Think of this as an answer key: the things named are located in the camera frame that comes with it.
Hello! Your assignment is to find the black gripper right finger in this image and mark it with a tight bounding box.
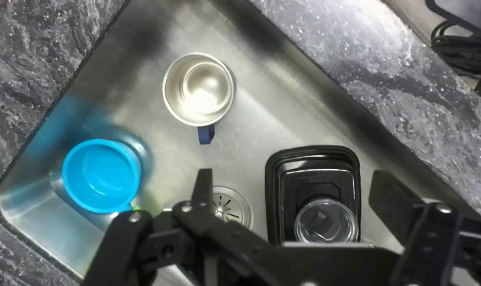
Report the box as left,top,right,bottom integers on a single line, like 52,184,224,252
368,169,481,286

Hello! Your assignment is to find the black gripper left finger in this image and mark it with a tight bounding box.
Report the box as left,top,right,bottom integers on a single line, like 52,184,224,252
82,166,284,286

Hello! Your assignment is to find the blue steel mug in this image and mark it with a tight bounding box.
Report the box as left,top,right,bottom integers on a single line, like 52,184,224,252
160,50,236,147

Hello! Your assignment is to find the metal sink drain strainer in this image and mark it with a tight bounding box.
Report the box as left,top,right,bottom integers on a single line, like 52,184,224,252
209,184,255,231

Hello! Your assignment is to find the stainless steel sink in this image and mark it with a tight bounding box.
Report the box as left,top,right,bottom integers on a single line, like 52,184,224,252
0,0,481,286

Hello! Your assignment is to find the black cable bundle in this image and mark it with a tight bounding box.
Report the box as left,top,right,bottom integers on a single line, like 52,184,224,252
424,0,481,99

